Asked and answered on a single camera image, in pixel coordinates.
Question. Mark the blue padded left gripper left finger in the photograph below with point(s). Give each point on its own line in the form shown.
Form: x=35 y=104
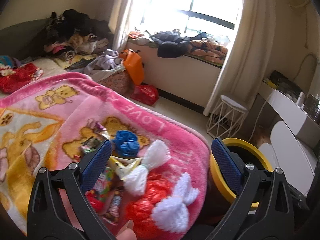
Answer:
x=93 y=164

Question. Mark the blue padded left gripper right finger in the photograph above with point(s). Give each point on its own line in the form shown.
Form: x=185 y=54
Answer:
x=230 y=165

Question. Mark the dark green snack wrapper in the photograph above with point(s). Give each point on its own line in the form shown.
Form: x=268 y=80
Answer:
x=90 y=145

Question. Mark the yellow white snack wrapper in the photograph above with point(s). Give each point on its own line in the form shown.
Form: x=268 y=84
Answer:
x=122 y=167

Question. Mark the brown chocolate bar wrapper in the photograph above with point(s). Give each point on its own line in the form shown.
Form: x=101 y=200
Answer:
x=113 y=212

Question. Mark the red plastic bag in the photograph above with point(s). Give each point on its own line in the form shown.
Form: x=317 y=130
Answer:
x=139 y=211
x=146 y=94

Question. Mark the white knitted bow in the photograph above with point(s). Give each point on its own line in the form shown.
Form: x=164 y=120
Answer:
x=155 y=156
x=171 y=214

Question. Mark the candy tube with red cap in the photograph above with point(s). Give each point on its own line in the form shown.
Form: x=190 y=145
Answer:
x=104 y=184

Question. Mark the yellow rimmed black trash bin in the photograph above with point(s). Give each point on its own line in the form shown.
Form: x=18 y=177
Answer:
x=249 y=155

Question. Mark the person's left hand thumb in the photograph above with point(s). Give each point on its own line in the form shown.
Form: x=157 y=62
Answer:
x=126 y=232

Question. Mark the crumpled blue plastic bag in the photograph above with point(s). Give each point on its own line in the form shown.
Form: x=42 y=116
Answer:
x=126 y=144

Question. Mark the pink purple candy wrapper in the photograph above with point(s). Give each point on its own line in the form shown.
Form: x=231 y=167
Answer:
x=97 y=127

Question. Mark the pink cartoon bear blanket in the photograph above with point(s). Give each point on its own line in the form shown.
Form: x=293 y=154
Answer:
x=45 y=122

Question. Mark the white desk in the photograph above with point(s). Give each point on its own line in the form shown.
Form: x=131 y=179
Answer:
x=297 y=120

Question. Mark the red plastic bag on floor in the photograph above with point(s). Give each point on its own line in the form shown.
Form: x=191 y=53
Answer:
x=146 y=94

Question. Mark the floral fabric laundry basket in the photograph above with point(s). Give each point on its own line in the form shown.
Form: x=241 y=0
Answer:
x=116 y=79

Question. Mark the cream right curtain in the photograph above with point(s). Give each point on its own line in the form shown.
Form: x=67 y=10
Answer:
x=247 y=60

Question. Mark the cream curtain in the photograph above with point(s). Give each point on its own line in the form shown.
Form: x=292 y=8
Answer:
x=118 y=23
x=247 y=60

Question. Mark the orange patterned blanket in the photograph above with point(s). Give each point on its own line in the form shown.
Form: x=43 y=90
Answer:
x=208 y=50

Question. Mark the grey lavender garment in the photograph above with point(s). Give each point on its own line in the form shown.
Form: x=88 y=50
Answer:
x=108 y=60

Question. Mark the orange paper bag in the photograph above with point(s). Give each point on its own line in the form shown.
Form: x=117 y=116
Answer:
x=132 y=62

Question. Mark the dark navy jacket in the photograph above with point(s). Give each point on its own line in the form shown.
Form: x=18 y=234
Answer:
x=171 y=45

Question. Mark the red patterned cloth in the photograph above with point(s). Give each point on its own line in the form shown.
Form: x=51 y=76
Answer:
x=12 y=79

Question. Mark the pile of clothes on bed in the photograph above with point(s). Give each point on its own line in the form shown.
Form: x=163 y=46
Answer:
x=73 y=40

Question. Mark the dark green headboard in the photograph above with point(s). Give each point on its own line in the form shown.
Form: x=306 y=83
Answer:
x=23 y=40

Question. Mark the cream left curtain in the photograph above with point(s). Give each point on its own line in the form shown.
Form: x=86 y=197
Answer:
x=118 y=23

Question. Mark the white wire frame stool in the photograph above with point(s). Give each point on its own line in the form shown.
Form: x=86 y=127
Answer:
x=227 y=117

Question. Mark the window with dark frame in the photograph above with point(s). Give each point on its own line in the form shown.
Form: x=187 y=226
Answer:
x=188 y=17

